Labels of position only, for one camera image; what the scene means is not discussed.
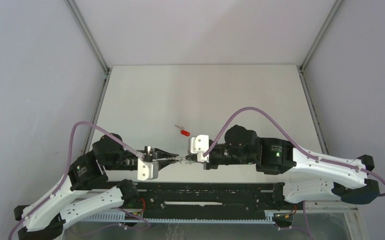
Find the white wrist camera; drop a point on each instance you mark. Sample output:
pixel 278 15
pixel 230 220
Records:
pixel 198 146
pixel 147 170

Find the left aluminium frame post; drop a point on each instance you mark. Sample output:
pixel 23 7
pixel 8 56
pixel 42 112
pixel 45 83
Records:
pixel 85 30

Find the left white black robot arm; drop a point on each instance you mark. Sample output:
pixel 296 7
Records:
pixel 56 212

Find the metal disc keyring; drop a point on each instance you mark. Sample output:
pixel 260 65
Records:
pixel 182 160

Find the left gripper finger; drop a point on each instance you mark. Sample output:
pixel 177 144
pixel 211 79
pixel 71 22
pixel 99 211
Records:
pixel 162 163
pixel 161 154

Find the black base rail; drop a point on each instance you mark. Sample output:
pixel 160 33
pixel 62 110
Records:
pixel 211 201

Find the aluminium frame post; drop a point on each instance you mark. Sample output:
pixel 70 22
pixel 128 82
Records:
pixel 335 9
pixel 85 30

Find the white slotted cable duct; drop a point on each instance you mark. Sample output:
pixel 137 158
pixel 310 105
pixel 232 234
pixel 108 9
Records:
pixel 120 217

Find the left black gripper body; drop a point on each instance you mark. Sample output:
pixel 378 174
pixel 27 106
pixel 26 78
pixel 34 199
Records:
pixel 130 159

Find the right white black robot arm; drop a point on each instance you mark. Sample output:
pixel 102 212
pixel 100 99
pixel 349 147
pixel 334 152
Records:
pixel 338 179

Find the right aluminium frame post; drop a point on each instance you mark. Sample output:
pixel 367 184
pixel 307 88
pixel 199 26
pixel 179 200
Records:
pixel 335 9

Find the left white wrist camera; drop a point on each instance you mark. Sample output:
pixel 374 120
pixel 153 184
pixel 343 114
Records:
pixel 147 170

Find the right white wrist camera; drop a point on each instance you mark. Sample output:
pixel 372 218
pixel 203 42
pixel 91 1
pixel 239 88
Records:
pixel 198 146

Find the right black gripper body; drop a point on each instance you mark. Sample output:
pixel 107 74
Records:
pixel 220 155

